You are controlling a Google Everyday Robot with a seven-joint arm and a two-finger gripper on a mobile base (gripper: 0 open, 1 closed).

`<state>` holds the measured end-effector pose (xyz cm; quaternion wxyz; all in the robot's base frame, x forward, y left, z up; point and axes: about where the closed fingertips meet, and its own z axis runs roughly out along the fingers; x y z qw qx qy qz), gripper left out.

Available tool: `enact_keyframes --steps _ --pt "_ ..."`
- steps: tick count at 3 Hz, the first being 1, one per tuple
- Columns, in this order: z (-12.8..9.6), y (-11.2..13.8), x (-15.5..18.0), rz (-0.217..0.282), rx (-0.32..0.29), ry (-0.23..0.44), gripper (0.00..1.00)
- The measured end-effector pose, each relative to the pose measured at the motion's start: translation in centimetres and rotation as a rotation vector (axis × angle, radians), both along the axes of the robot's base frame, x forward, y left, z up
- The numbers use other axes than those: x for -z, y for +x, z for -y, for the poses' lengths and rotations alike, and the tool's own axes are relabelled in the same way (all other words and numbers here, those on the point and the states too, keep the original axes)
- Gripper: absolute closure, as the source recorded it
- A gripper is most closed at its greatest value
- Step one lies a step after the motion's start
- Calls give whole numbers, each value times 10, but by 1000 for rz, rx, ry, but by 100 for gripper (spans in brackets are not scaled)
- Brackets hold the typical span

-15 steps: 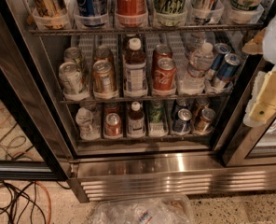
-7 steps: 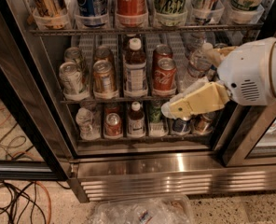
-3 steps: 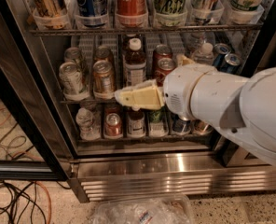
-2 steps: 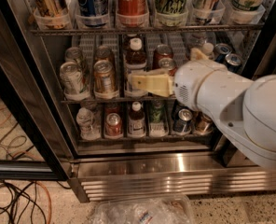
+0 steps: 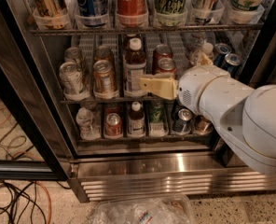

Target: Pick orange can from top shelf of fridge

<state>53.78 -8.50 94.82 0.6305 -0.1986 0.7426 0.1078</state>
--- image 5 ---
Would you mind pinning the brown tea bottle shelf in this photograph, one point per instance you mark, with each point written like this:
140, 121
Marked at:
136, 120
134, 65

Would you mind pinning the gold can bottom right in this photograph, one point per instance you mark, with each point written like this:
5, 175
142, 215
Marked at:
202, 125

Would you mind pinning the silver can front left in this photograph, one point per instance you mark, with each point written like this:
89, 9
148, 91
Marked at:
72, 78

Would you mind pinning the clear water bottle shelf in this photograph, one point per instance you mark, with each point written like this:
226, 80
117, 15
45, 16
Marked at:
88, 126
206, 48

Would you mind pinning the clear water bottle bottom shelf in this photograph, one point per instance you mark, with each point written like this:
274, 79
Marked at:
88, 126

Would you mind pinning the blue Pepsi can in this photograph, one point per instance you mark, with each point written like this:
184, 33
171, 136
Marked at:
93, 11

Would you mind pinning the gold can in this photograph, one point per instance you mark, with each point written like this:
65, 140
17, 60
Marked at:
104, 77
202, 125
103, 53

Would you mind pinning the silver can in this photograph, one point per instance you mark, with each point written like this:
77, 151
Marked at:
72, 78
74, 54

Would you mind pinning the gold can front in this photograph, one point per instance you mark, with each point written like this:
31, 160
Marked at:
104, 77

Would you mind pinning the blue Red Bull can back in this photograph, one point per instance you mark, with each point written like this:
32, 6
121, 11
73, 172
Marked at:
220, 51

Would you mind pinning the glass fridge door left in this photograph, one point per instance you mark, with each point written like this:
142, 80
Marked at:
47, 169

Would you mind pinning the red Coke can back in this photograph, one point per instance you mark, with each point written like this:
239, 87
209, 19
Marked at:
161, 51

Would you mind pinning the brown tea bottle bottom shelf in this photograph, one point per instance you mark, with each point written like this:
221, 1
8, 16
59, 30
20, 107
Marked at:
136, 120

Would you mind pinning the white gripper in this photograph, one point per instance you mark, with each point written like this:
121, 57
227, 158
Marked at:
196, 84

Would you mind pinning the gold can back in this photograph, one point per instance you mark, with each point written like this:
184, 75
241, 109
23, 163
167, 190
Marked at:
103, 53

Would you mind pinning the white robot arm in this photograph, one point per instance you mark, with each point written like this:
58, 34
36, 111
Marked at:
244, 117

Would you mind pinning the red can bottom shelf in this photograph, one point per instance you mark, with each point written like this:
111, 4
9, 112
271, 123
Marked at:
113, 125

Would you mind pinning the brown tea bottle middle shelf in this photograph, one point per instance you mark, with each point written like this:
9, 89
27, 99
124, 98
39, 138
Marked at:
134, 65

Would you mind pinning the red coke can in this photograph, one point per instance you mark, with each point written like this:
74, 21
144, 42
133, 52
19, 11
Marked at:
166, 65
161, 51

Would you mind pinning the silver can back left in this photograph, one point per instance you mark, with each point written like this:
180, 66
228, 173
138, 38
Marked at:
74, 54

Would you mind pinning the red Coca-Cola can top shelf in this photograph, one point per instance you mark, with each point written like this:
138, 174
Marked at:
130, 12

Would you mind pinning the red Coke can front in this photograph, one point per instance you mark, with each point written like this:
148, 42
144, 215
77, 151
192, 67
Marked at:
166, 65

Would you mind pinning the orange soda can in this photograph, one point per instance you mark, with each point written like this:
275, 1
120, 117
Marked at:
51, 8

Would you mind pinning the blue can bottom shelf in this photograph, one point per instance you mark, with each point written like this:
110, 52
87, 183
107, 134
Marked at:
182, 121

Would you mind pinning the clear water bottle middle shelf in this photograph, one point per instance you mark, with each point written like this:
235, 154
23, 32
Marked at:
206, 48

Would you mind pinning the clear plastic bin on floor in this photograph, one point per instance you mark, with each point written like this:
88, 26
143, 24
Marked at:
163, 209

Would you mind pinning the clear plastic can tray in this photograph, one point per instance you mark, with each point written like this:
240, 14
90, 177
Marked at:
53, 23

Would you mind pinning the blue Red Bull can front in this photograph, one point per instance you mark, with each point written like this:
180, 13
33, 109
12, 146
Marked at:
231, 63

